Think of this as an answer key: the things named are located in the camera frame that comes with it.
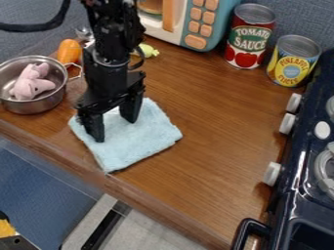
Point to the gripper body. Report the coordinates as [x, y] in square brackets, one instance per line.
[108, 81]

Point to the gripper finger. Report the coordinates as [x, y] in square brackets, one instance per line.
[132, 105]
[94, 125]

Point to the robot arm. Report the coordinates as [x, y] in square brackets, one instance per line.
[114, 29]

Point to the white cloth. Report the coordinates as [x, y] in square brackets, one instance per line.
[130, 136]

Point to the yellow-green toy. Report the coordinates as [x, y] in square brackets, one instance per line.
[147, 50]

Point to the orange toy carrot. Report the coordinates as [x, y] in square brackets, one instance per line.
[69, 51]

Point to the silver pot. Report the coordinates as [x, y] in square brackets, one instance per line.
[34, 85]

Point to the pink plush toy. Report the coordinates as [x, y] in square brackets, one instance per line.
[31, 82]

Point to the toy microwave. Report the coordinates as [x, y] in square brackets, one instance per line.
[187, 20]

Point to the red tomato sauce can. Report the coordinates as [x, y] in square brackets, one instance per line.
[248, 37]

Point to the yellow pineapple can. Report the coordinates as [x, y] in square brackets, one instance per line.
[292, 62]

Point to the toy stove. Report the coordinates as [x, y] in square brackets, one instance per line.
[304, 169]

